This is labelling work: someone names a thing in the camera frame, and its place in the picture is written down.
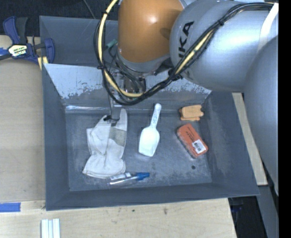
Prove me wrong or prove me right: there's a grey metal bin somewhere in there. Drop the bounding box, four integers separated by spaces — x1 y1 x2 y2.
38 15 261 211

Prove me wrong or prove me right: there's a white cloth glove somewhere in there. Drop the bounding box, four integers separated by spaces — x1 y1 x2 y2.
82 108 128 179

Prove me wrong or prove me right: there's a white plastic scoop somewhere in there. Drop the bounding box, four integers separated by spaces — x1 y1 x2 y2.
138 103 162 158

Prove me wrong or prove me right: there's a pale orange sponge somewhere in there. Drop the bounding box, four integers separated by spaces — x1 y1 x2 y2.
178 104 205 121

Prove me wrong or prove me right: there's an orange box with white label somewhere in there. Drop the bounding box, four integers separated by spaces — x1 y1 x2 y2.
176 122 209 159

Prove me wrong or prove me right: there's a clear tube with blue cap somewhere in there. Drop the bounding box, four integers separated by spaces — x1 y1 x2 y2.
108 172 151 186

